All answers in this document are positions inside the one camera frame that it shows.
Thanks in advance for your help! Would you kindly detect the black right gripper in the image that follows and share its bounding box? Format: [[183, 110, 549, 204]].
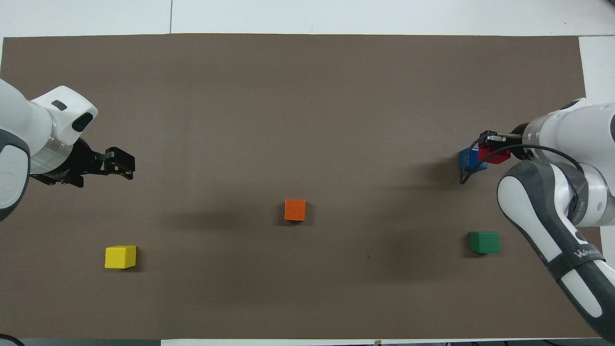
[[480, 123, 535, 161]]

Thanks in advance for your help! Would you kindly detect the black right arm strap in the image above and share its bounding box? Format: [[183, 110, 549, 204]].
[[548, 246, 607, 283]]

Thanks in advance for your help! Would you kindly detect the brown table mat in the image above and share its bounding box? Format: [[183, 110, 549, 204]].
[[0, 33, 613, 339]]

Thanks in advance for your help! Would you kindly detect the orange wooden block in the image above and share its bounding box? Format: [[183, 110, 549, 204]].
[[284, 199, 307, 222]]

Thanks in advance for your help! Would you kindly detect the yellow wooden block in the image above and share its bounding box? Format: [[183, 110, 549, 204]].
[[104, 246, 137, 270]]

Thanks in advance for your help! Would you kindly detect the red wooden block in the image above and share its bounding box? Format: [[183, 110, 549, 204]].
[[478, 146, 512, 165]]

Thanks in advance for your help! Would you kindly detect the green wooden block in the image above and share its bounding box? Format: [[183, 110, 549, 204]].
[[469, 231, 500, 254]]

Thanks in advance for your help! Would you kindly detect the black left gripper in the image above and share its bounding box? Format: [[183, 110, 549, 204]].
[[29, 137, 136, 189]]

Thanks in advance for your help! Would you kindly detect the blue wooden block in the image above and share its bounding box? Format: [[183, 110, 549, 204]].
[[458, 148, 489, 172]]

